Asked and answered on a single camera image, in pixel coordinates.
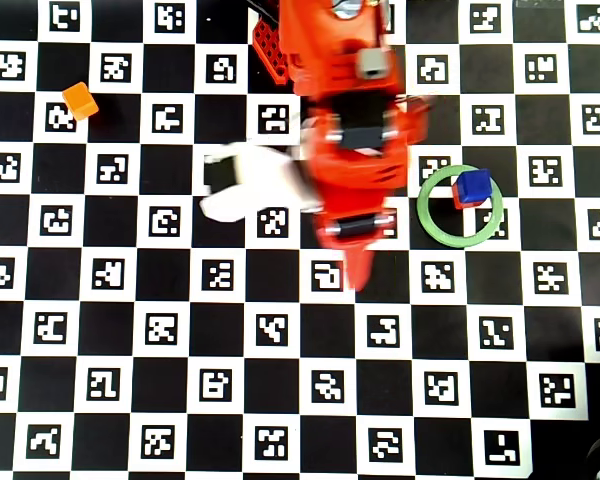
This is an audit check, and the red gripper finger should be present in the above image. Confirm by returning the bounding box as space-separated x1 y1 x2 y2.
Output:
317 209 399 294

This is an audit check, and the red gripper body black motor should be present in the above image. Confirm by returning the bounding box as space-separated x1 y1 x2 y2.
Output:
312 124 414 214

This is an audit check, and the blue cube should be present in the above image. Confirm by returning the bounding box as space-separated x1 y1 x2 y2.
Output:
454 168 494 207

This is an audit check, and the red perforated robot base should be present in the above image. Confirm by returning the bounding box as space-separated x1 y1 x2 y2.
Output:
252 17 291 85

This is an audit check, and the orange cube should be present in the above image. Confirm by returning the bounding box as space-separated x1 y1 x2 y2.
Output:
61 81 100 121

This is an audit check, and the small grey box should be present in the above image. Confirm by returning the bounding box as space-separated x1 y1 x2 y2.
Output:
355 47 394 80

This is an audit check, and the black white marker checkerboard mat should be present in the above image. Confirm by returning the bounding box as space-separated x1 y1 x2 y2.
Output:
0 0 600 480

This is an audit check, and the green plastic ring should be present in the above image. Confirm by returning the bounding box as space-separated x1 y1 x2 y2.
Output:
416 163 505 250

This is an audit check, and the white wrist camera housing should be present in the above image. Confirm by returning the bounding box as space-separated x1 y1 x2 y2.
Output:
199 142 327 224

